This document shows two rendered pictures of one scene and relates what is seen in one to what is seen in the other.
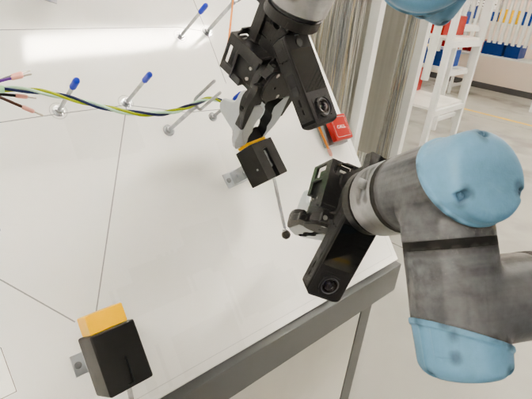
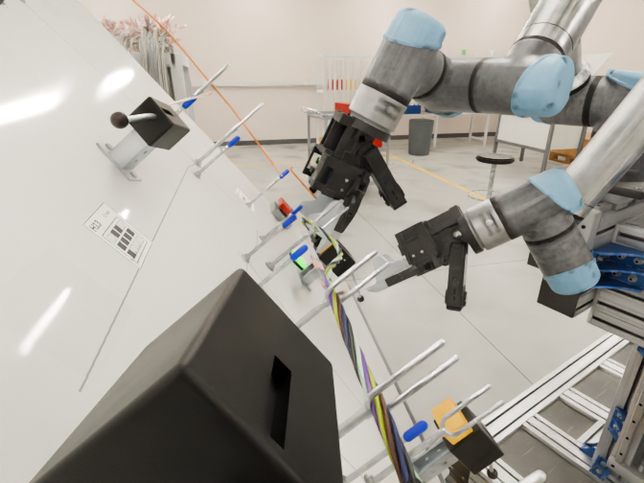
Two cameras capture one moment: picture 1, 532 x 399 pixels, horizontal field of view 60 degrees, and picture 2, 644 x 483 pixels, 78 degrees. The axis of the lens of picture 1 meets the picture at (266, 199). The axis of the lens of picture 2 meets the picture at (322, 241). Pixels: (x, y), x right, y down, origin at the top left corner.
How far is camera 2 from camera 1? 0.60 m
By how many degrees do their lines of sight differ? 49
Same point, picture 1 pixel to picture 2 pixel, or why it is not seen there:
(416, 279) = (563, 252)
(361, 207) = (494, 236)
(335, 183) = (429, 236)
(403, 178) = (537, 206)
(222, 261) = not seen: hidden behind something
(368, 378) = not seen: hidden behind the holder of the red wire
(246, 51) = (345, 168)
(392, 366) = not seen: hidden behind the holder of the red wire
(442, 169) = (570, 191)
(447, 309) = (583, 256)
